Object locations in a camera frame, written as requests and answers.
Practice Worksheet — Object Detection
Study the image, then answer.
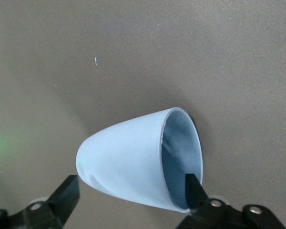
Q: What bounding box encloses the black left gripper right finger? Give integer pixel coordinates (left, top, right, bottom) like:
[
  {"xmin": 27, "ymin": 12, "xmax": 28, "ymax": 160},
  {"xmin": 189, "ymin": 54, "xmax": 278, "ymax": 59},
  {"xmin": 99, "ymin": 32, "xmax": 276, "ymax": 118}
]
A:
[{"xmin": 178, "ymin": 173, "xmax": 286, "ymax": 229}]

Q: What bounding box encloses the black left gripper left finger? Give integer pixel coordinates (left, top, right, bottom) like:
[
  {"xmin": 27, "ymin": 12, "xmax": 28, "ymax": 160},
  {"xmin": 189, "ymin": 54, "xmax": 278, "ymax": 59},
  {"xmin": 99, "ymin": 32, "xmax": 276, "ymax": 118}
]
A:
[{"xmin": 0, "ymin": 175, "xmax": 81, "ymax": 229}]

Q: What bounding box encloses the light blue plastic cup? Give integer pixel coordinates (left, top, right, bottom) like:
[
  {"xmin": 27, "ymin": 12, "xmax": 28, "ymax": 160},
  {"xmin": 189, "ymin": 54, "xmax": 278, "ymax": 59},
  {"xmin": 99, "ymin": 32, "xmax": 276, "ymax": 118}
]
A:
[{"xmin": 75, "ymin": 106, "xmax": 204, "ymax": 213}]

